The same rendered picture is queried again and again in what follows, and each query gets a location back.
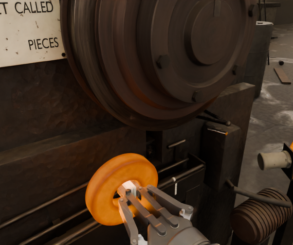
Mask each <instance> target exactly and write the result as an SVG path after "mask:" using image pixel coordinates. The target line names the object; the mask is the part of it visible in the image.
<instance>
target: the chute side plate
mask: <svg viewBox="0 0 293 245"><path fill-rule="evenodd" d="M203 178H204V168H202V169H200V170H198V171H196V172H194V173H192V174H190V175H188V176H186V177H184V178H182V179H180V180H178V181H176V182H174V183H172V184H170V185H168V186H166V187H164V188H162V189H160V190H161V191H163V192H164V193H166V194H168V195H169V196H171V197H173V198H174V199H176V200H177V201H179V202H182V201H184V200H185V193H186V192H187V191H188V190H190V189H192V188H194V187H196V186H198V185H200V191H202V188H203ZM176 183H177V194H176V195H175V184H176ZM133 220H134V222H135V224H136V226H137V228H138V227H140V226H141V225H142V224H141V222H140V221H139V220H138V219H137V218H136V216H135V217H133ZM127 234H128V233H127V230H126V228H125V225H124V223H122V224H118V225H114V226H106V225H103V224H99V225H97V226H96V227H94V228H92V229H90V230H89V231H87V232H85V233H84V234H82V235H80V236H79V237H77V238H75V239H73V240H72V241H70V242H69V243H67V244H65V245H112V244H113V243H115V242H117V241H118V240H120V239H121V238H123V237H124V236H126V235H127Z"/></svg>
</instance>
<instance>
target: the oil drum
mask: <svg viewBox="0 0 293 245"><path fill-rule="evenodd" d="M272 30H273V23H271V22H264V21H256V28H255V34H254V38H253V42H252V45H251V48H250V51H249V53H248V56H247V62H246V68H245V74H244V80H243V82H245V83H248V84H251V85H255V86H256V89H255V94H254V98H255V97H257V96H259V95H260V92H261V87H262V82H263V76H264V73H265V66H266V61H267V56H268V51H269V45H270V41H271V35H272Z"/></svg>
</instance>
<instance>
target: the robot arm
mask: <svg viewBox="0 0 293 245"><path fill-rule="evenodd" d="M117 193H118V194H119V195H120V196H121V198H120V199H119V200H118V203H119V212H120V215H121V217H122V220H123V222H124V225H125V228H126V230H127V233H128V236H129V239H130V245H219V244H211V242H210V241H209V240H208V239H207V238H206V237H205V236H204V235H203V234H202V233H201V232H200V231H199V230H198V229H196V228H195V227H193V226H192V223H191V221H190V220H192V216H193V207H192V206H190V205H186V204H183V203H181V202H179V201H177V200H176V199H174V198H173V197H171V196H169V195H168V194H166V193H164V192H163V191H161V190H159V189H158V188H156V187H154V186H153V185H150V184H149V185H147V187H142V186H139V185H138V183H137V182H136V181H135V180H130V181H127V182H125V183H123V184H122V185H121V186H120V187H119V188H118V189H117ZM136 196H137V199H136ZM140 202H141V203H142V204H143V205H142V204H141V203H140ZM145 208H146V209H145ZM130 210H131V212H132V213H133V214H134V215H135V216H136V218H137V219H138V220H139V221H140V222H141V224H142V225H143V226H144V227H145V230H146V232H147V241H145V240H144V239H143V237H142V236H141V234H138V229H137V226H136V224H135V222H134V220H133V217H132V215H131V213H130ZM149 212H150V213H149ZM171 213H172V214H173V215H172V214H171Z"/></svg>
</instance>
